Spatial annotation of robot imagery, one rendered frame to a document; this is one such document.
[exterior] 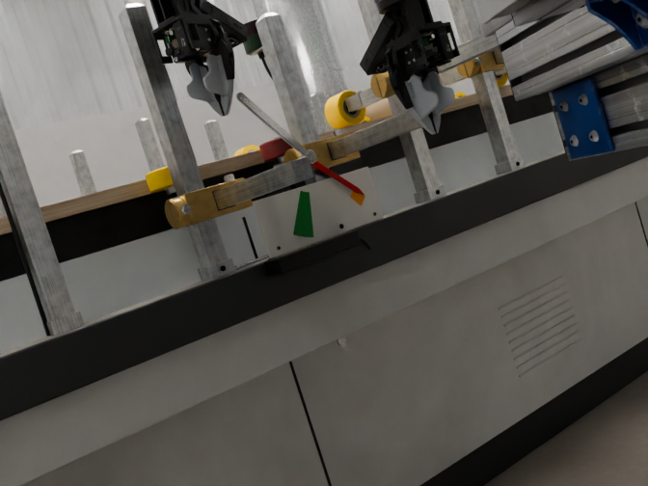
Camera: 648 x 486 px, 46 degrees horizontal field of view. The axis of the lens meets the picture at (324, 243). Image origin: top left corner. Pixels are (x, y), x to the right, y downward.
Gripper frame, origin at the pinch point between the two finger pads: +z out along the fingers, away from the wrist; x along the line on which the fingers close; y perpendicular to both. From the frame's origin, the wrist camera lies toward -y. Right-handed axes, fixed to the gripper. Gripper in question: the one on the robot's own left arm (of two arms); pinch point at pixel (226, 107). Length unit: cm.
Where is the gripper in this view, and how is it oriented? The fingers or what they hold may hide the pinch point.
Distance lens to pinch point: 124.6
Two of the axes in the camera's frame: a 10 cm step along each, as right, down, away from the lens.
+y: -5.4, 2.2, -8.1
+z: 3.0, 9.5, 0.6
